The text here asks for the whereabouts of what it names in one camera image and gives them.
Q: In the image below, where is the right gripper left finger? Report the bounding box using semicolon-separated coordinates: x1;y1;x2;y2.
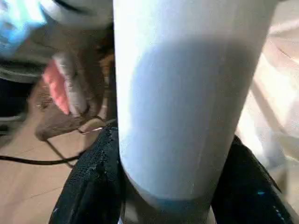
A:
49;127;127;224

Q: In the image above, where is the pink object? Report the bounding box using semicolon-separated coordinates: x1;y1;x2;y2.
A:
43;59;72;115

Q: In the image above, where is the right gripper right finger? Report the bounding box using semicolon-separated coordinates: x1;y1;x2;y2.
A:
210;135;295;224

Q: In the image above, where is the white plastic table top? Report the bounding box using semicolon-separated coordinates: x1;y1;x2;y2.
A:
233;0;299;170

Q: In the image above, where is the white plastic table leg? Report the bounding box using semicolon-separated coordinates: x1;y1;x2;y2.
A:
113;0;280;224

